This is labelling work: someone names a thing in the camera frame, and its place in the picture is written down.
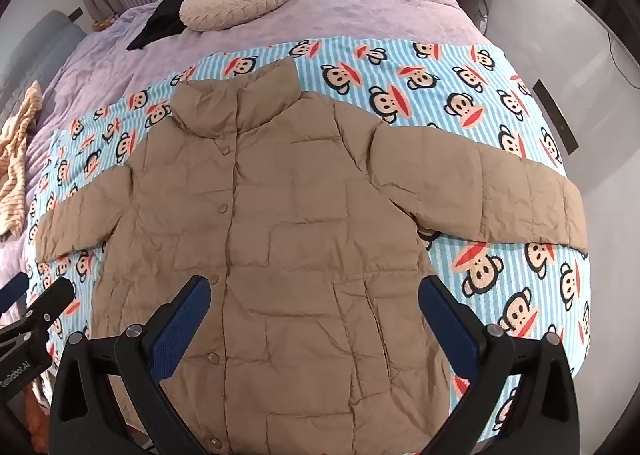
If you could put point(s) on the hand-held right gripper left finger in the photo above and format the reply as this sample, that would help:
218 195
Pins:
181 330

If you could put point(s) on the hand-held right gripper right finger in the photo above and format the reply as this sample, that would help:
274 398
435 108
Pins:
449 330

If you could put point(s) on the orange cloth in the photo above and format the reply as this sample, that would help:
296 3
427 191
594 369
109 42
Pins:
35 410

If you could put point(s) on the round white stand fan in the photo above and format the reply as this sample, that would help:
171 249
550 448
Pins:
475 7

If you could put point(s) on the lavender bedspread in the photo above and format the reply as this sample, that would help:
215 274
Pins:
340 5

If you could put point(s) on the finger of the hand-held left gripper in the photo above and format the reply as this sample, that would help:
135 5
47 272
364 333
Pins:
12 291
47 307

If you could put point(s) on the black box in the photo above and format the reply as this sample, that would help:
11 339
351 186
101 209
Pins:
555 115

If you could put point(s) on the beige striped cloth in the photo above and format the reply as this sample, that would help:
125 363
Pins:
15 160

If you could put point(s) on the grey headboard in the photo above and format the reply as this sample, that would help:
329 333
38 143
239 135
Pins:
35 50

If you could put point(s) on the tan puffer jacket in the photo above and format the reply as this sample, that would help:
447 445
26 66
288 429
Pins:
280 255

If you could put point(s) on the black cloth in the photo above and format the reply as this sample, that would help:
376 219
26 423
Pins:
162 17

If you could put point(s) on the monkey printed striped blanket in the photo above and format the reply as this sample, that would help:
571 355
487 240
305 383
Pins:
500 105

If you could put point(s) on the round cream cushion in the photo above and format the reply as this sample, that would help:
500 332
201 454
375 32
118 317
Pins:
235 0

